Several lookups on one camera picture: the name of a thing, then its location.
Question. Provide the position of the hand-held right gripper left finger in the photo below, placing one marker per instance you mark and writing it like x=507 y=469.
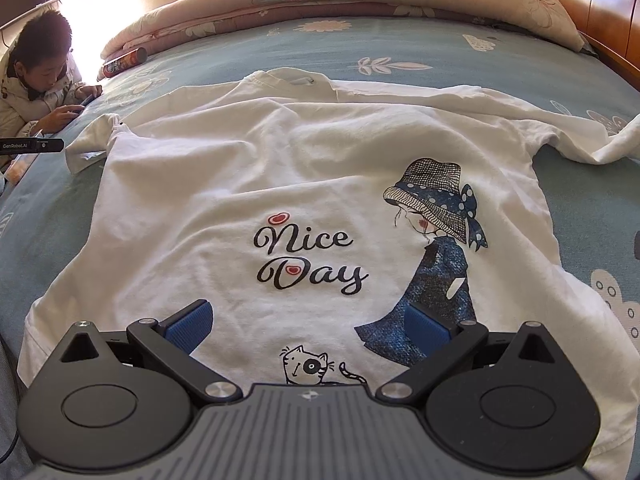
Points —
x=192 y=327

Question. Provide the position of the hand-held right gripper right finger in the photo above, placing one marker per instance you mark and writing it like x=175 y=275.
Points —
x=425 y=327

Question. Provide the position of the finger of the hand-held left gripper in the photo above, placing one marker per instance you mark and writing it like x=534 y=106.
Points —
x=50 y=145

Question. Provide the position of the white printed t-shirt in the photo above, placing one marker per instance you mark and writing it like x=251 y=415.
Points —
x=250 y=170

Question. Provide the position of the plain white garment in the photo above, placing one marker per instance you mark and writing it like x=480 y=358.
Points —
x=625 y=140

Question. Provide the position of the clear plastic bag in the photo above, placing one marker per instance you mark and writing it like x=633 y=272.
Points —
x=20 y=167

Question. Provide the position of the dark smartphone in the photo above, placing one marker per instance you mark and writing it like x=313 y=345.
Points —
x=82 y=101

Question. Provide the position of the red snack can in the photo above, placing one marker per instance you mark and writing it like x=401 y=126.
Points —
x=125 y=62

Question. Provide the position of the blue floral bed sheet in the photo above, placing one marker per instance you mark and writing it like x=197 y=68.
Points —
x=225 y=45

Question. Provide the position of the pink floral quilt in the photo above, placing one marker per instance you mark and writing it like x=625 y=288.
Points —
x=350 y=0

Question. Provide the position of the wooden headboard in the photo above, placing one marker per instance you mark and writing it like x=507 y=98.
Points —
x=600 y=5

